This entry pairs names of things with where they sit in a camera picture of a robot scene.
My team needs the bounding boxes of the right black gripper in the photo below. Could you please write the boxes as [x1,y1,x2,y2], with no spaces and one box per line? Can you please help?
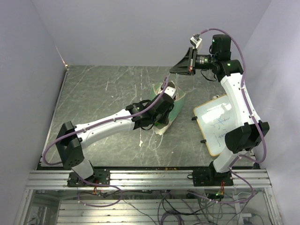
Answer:
[170,46,218,75]

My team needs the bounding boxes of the green printed paper bag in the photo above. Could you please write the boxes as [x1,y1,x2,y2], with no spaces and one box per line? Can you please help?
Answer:
[149,73,187,152]

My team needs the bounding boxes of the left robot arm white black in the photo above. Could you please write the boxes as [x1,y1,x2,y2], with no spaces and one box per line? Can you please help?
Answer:
[56,88,176,186]

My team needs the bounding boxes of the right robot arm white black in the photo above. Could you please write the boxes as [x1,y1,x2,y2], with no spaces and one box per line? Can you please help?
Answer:
[169,34,270,187]

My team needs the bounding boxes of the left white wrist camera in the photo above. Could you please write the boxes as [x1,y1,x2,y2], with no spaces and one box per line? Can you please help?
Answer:
[164,86,177,99]

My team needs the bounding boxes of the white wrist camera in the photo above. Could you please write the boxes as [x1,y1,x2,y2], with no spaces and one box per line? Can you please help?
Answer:
[190,34,203,51]
[164,86,177,99]

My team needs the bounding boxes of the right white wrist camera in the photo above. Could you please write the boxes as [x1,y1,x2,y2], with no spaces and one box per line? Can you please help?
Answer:
[190,34,203,51]

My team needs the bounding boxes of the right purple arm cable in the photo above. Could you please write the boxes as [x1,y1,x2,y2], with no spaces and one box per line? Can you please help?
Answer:
[199,28,267,204]

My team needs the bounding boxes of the white whiteboard wooden frame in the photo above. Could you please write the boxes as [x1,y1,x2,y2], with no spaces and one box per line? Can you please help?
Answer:
[194,95,235,157]

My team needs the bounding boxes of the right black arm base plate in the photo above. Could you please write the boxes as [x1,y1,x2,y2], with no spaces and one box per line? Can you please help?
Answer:
[187,167,233,187]

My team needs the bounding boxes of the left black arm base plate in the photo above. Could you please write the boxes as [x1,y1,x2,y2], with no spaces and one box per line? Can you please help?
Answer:
[67,169,110,188]

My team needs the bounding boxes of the loose cables under table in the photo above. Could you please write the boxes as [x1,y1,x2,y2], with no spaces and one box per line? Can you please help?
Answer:
[77,179,258,225]

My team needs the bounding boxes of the aluminium extrusion rail frame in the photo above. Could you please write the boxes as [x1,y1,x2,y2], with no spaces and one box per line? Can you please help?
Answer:
[15,169,283,225]

